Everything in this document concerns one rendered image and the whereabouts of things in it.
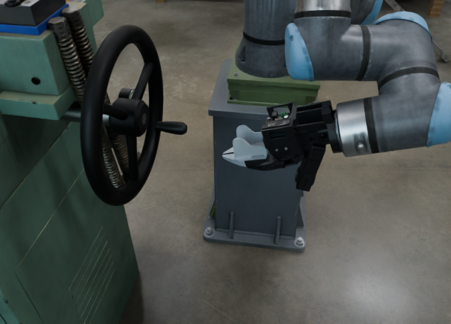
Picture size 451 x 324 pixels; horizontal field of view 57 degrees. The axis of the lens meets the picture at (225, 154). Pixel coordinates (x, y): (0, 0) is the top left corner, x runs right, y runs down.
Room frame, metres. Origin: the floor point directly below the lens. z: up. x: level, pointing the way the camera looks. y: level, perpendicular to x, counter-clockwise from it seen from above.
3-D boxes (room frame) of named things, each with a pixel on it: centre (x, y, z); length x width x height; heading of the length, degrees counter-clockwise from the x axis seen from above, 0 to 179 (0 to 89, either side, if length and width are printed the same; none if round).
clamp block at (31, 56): (0.60, 0.30, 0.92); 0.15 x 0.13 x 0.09; 169
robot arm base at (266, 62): (1.09, -0.12, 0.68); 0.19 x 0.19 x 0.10
